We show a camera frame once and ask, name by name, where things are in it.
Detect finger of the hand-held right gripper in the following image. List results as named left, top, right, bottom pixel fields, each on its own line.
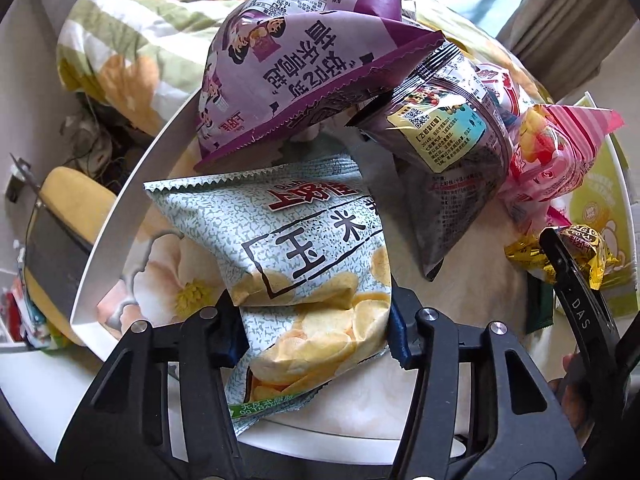
left=539, top=227, right=640, bottom=480

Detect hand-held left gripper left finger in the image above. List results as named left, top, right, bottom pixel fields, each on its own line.
left=57, top=294, right=252, bottom=480

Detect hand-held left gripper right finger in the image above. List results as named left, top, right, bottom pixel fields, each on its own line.
left=387, top=280, right=587, bottom=480

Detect gold candy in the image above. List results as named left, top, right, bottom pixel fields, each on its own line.
left=504, top=225, right=621, bottom=291

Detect green cardboard box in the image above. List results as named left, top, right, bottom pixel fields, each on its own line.
left=565, top=91, right=640, bottom=319

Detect grey speckled corn snack bag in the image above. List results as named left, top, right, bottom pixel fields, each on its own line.
left=144, top=155, right=394, bottom=437

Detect pink striped snack bag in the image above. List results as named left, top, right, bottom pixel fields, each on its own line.
left=500, top=102, right=626, bottom=242

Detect dark snack bag yellow label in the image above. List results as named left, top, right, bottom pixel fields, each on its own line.
left=350, top=42, right=514, bottom=281

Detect red white blue snack bag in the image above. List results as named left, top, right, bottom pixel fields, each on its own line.
left=475, top=62, right=540, bottom=122

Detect purple snack bag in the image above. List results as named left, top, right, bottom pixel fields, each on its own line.
left=192, top=0, right=446, bottom=172

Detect dark green packet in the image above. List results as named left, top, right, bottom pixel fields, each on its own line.
left=525, top=274, right=556, bottom=332

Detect white floral tray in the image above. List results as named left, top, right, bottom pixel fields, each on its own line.
left=95, top=200, right=568, bottom=413

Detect colourful packets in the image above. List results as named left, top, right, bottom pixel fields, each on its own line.
left=0, top=260, right=71, bottom=351

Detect chair with yellow cushion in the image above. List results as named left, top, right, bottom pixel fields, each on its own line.
left=20, top=165, right=119, bottom=347

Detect brown curtain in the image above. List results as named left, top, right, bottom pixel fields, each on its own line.
left=495, top=0, right=640, bottom=103

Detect floral quilt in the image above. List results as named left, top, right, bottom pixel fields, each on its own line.
left=55, top=0, right=553, bottom=137

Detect tangled cables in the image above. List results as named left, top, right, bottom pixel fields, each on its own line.
left=62, top=92, right=146, bottom=191

